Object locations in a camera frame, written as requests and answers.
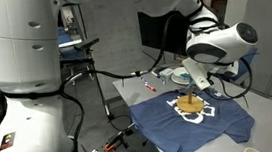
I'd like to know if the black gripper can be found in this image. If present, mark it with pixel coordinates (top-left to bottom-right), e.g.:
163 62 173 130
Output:
204 71 216 86

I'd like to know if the light blue plastic peg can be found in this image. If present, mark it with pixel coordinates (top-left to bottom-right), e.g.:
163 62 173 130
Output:
179 71 196 91

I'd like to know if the wooden branch stand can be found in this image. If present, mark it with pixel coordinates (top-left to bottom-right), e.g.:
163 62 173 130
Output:
174 78 211 116

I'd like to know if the white bowl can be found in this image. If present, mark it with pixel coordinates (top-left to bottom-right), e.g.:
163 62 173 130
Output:
171 66 191 82

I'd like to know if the white plate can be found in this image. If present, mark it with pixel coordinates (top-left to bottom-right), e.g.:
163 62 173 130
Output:
170 72 193 88

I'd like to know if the small white cardboard box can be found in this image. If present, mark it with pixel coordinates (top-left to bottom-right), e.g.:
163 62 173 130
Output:
157 66 176 79

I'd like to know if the black white marker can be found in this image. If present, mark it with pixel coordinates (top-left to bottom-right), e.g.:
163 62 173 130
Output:
151 71 161 80

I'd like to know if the red marker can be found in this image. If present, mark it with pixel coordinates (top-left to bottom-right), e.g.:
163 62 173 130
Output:
144 81 158 93

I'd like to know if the blue marker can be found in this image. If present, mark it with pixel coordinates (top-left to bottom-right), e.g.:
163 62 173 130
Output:
140 76 149 86

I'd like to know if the blue printed t-shirt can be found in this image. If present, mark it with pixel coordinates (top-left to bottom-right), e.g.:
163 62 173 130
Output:
127 80 259 152

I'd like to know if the black computer monitor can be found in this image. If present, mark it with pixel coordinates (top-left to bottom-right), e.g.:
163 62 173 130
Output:
137 7 192 61

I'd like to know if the orange black clamp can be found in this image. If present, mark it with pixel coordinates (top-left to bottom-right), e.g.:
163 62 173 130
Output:
102 130 127 152

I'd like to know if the long grey background table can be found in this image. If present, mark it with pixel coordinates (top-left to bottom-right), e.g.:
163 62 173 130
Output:
57 39 84 49

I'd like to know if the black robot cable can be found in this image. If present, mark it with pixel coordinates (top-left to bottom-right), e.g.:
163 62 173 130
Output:
0 0 262 152

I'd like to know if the black camera on tripod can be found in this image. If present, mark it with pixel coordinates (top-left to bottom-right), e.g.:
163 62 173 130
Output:
71 37 116 125

